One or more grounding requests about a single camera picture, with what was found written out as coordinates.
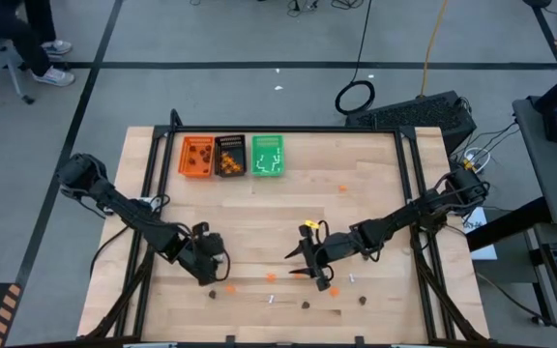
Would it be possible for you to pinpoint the grey desk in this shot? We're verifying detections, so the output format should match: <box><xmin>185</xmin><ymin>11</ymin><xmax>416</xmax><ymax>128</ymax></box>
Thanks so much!
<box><xmin>513</xmin><ymin>96</ymin><xmax>557</xmax><ymax>228</ymax></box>

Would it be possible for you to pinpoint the white shoe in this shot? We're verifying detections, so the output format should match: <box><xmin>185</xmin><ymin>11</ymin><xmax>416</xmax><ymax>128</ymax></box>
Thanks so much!
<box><xmin>31</xmin><ymin>66</ymin><xmax>75</xmax><ymax>88</ymax></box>
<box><xmin>41</xmin><ymin>40</ymin><xmax>73</xmax><ymax>55</ymax></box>

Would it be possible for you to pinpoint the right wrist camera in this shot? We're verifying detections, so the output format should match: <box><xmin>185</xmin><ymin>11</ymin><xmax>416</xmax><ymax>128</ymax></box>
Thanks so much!
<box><xmin>324</xmin><ymin>231</ymin><xmax>362</xmax><ymax>260</ymax></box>

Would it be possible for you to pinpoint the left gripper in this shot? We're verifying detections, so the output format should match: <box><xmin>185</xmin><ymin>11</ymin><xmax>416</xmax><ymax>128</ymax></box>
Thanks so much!
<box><xmin>184</xmin><ymin>220</ymin><xmax>229</xmax><ymax>287</ymax></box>

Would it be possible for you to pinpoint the black plastic basket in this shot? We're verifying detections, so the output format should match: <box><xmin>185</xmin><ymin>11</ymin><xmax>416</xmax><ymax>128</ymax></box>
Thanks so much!
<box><xmin>214</xmin><ymin>133</ymin><xmax>248</xmax><ymax>178</ymax></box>

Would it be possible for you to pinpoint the person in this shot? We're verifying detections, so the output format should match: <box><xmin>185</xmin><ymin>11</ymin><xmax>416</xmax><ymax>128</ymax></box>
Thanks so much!
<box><xmin>0</xmin><ymin>0</ymin><xmax>75</xmax><ymax>88</ymax></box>

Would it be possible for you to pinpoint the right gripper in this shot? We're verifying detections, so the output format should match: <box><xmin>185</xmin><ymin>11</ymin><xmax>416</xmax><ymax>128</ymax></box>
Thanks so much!
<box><xmin>284</xmin><ymin>224</ymin><xmax>332</xmax><ymax>292</ymax></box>

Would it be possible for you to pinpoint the orange plastic basket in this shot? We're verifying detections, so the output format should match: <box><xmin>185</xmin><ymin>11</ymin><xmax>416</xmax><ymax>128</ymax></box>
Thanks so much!
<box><xmin>178</xmin><ymin>133</ymin><xmax>216</xmax><ymax>179</ymax></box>

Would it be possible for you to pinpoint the white paper sheet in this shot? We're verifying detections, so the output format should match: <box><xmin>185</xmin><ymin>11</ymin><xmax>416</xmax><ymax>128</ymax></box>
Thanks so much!
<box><xmin>461</xmin><ymin>206</ymin><xmax>498</xmax><ymax>261</ymax></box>

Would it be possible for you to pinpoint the black computer tower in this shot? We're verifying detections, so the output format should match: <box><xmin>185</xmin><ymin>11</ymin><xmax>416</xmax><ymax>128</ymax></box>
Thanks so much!
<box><xmin>345</xmin><ymin>90</ymin><xmax>478</xmax><ymax>156</ymax></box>

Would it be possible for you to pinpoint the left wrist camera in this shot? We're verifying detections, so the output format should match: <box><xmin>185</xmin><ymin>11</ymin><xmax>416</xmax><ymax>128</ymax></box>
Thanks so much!
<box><xmin>203</xmin><ymin>232</ymin><xmax>226</xmax><ymax>255</ymax></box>

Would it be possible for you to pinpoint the power strip with plugs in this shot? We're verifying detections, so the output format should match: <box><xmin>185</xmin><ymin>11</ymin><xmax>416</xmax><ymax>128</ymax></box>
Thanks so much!
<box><xmin>456</xmin><ymin>147</ymin><xmax>492</xmax><ymax>175</ymax></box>

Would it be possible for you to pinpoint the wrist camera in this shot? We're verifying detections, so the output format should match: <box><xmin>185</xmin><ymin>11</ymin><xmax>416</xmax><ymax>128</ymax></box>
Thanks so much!
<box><xmin>203</xmin><ymin>232</ymin><xmax>226</xmax><ymax>255</ymax></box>
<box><xmin>324</xmin><ymin>231</ymin><xmax>362</xmax><ymax>260</ymax></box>

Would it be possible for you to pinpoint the grey office chair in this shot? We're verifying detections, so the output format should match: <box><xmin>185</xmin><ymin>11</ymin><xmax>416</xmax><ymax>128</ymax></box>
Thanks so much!
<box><xmin>0</xmin><ymin>38</ymin><xmax>36</xmax><ymax>105</ymax></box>

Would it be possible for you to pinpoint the green plastic basket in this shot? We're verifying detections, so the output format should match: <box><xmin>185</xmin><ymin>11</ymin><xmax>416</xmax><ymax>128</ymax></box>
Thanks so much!
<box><xmin>250</xmin><ymin>133</ymin><xmax>286</xmax><ymax>177</ymax></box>

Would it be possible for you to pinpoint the yellow hanging cable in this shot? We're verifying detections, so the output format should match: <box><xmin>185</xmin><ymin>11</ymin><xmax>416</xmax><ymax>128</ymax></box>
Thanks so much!
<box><xmin>418</xmin><ymin>0</ymin><xmax>452</xmax><ymax>98</ymax></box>

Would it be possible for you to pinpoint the black hanging cable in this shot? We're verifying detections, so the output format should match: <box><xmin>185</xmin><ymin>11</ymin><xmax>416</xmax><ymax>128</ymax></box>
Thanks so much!
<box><xmin>334</xmin><ymin>0</ymin><xmax>376</xmax><ymax>116</ymax></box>

